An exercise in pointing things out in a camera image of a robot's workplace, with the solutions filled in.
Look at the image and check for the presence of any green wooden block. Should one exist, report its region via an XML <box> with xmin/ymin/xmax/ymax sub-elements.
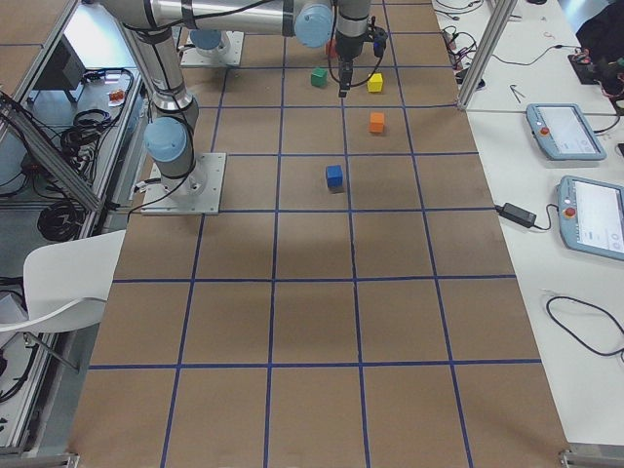
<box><xmin>310</xmin><ymin>67</ymin><xmax>328</xmax><ymax>88</ymax></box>

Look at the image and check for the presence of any far teach pendant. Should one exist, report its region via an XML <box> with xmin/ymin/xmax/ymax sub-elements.
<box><xmin>526</xmin><ymin>103</ymin><xmax>606</xmax><ymax>161</ymax></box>

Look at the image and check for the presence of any black cable loop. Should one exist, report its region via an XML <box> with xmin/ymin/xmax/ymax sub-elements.
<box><xmin>545</xmin><ymin>293</ymin><xmax>624</xmax><ymax>357</ymax></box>

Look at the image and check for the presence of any red wooden block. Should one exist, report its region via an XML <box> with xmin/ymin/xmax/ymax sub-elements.
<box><xmin>325</xmin><ymin>40</ymin><xmax>337</xmax><ymax>59</ymax></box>

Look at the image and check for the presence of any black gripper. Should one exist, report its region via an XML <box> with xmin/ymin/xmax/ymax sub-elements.
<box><xmin>335</xmin><ymin>17</ymin><xmax>388</xmax><ymax>97</ymax></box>

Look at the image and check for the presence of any white chair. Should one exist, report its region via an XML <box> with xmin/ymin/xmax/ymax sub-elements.
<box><xmin>1</xmin><ymin>230</ymin><xmax>126</xmax><ymax>333</ymax></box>

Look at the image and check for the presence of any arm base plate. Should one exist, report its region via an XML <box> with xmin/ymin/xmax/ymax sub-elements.
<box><xmin>180</xmin><ymin>29</ymin><xmax>245</xmax><ymax>68</ymax></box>
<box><xmin>140</xmin><ymin>153</ymin><xmax>226</xmax><ymax>215</ymax></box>

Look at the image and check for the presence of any aluminium frame post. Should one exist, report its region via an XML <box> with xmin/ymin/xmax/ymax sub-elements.
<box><xmin>456</xmin><ymin>0</ymin><xmax>517</xmax><ymax>110</ymax></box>

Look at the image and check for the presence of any orange snack packet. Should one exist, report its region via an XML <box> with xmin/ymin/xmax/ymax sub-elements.
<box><xmin>108</xmin><ymin>90</ymin><xmax>125</xmax><ymax>106</ymax></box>

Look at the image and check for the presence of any black power adapter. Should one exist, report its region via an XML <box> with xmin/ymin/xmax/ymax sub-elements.
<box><xmin>495</xmin><ymin>203</ymin><xmax>536</xmax><ymax>228</ymax></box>

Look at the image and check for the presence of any near teach pendant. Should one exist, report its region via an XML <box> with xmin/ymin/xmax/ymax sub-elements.
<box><xmin>557</xmin><ymin>175</ymin><xmax>623</xmax><ymax>260</ymax></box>

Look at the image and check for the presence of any blue wooden block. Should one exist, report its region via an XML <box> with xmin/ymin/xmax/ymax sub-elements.
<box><xmin>325</xmin><ymin>165</ymin><xmax>343</xmax><ymax>190</ymax></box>

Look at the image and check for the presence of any teach pendant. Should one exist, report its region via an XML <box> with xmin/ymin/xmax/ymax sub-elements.
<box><xmin>526</xmin><ymin>103</ymin><xmax>606</xmax><ymax>161</ymax></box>
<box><xmin>557</xmin><ymin>175</ymin><xmax>623</xmax><ymax>260</ymax></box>

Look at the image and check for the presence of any yellow wooden block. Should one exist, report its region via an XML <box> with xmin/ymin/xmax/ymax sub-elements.
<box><xmin>367</xmin><ymin>72</ymin><xmax>384</xmax><ymax>94</ymax></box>

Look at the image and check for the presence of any orange wooden block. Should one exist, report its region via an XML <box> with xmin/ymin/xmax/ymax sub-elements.
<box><xmin>369</xmin><ymin>112</ymin><xmax>385</xmax><ymax>135</ymax></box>

